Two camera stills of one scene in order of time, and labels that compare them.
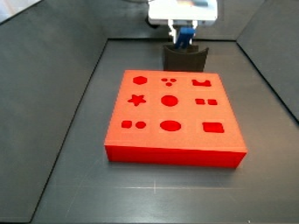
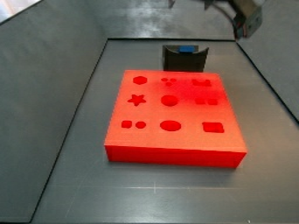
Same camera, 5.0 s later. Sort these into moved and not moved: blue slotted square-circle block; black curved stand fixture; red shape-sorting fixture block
Moved: blue slotted square-circle block
Not moved: red shape-sorting fixture block; black curved stand fixture
